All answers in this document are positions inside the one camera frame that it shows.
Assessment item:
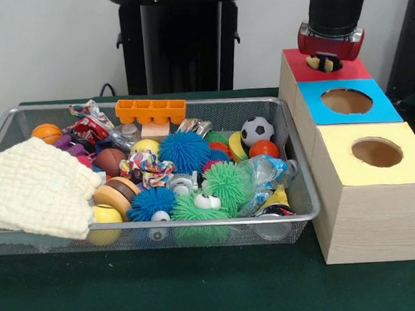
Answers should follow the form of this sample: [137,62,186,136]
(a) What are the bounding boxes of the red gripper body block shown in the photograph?
[296,26,367,65]

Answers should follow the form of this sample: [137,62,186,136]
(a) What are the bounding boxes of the yellow plush toy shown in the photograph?
[306,54,341,75]

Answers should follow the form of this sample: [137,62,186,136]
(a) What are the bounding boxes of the long orange toy brick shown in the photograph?
[114,95,189,129]

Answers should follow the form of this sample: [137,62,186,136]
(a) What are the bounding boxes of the cream waffle cloth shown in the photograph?
[0,132,107,246]

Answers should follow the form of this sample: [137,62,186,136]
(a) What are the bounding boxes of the shallow mesh bin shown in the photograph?
[0,86,324,266]

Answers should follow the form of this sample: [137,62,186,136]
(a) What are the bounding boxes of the wooden box three holes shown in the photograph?
[275,39,415,268]

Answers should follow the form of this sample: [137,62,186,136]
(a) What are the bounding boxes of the black upright panel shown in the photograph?
[377,0,415,96]

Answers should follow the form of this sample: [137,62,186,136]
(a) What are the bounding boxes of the small soccer ball toy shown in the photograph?
[239,114,276,149]

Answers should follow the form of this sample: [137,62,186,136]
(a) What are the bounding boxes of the red ball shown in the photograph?
[248,138,281,160]

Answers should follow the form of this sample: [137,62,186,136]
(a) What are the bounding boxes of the green spiky ball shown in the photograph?
[200,159,257,217]
[169,189,232,250]

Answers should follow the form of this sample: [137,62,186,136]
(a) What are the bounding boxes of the blue spiky ball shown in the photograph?
[157,129,213,177]
[126,185,179,224]

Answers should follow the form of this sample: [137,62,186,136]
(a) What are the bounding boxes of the wooden burger toy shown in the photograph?
[92,175,144,224]

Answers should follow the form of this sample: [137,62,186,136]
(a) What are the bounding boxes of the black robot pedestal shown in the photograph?
[105,0,263,99]

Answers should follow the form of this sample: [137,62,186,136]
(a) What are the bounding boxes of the multicolour rope toy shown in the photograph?
[118,147,178,191]

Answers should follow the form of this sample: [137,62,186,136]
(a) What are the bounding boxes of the black cable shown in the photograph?
[98,82,119,99]

